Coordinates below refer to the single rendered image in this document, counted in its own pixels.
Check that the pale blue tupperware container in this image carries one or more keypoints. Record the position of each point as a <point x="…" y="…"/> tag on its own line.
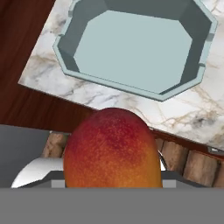
<point x="131" y="49"/>

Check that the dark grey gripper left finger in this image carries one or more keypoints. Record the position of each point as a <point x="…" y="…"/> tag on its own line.
<point x="54" y="178"/>

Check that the red orange mango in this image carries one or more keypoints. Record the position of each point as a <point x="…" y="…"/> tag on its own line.
<point x="112" y="151"/>

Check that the white rounded object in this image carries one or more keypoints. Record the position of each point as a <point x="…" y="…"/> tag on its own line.
<point x="35" y="170"/>

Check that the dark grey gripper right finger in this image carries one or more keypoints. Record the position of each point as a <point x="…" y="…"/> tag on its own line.
<point x="170" y="178"/>

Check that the dark wood counter cabinet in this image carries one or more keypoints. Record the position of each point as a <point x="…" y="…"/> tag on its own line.
<point x="32" y="102"/>

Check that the grey flat panel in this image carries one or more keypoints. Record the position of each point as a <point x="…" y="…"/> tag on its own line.
<point x="17" y="148"/>

